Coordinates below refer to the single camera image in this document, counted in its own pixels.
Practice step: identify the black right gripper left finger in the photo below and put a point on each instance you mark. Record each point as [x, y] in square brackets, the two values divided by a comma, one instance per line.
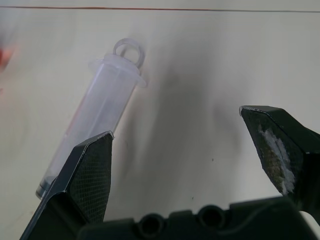
[85, 180]

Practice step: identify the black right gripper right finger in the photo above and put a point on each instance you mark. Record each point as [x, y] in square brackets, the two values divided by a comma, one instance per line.
[280, 150]

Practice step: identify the clear plastic syringe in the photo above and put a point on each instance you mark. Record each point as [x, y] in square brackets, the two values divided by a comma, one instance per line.
[98, 107]

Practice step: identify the red blurred object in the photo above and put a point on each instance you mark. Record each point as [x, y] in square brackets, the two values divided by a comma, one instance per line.
[5, 56]

